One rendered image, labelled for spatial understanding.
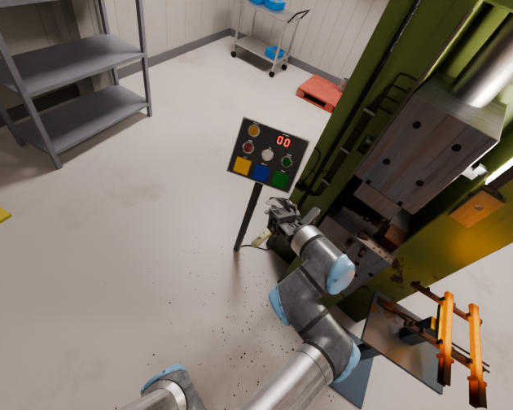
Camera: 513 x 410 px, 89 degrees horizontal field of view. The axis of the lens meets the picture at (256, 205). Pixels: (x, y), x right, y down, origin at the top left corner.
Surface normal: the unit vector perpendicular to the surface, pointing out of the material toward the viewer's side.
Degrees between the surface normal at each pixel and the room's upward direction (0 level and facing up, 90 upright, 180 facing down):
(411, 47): 90
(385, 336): 0
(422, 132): 90
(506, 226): 90
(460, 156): 90
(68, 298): 0
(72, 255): 0
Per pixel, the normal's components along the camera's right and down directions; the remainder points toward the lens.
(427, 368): 0.22, -0.62
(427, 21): -0.63, 0.50
